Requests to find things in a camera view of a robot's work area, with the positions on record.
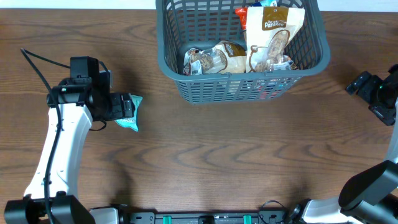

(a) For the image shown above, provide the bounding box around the teal snack wrapper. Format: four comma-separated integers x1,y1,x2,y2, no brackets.
115,95,142,132

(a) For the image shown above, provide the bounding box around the grey plastic laundry basket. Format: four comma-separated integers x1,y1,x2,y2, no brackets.
155,0,330,104

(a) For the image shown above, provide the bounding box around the beige snack pouch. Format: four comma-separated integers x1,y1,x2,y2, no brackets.
245,6,306,73
182,40,246,76

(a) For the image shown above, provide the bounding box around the blue Kleenex tissue pack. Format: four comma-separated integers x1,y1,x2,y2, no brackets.
250,0,293,94

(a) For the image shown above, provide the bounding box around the orange spaghetti pasta package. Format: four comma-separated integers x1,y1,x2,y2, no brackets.
234,7,274,99

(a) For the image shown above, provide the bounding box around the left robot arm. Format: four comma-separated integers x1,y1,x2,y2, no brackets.
4,56,136,223

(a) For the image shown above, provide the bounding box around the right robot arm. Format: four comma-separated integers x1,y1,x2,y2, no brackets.
284,65,397,223

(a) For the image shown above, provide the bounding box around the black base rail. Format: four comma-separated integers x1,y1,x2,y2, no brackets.
90,199,312,224

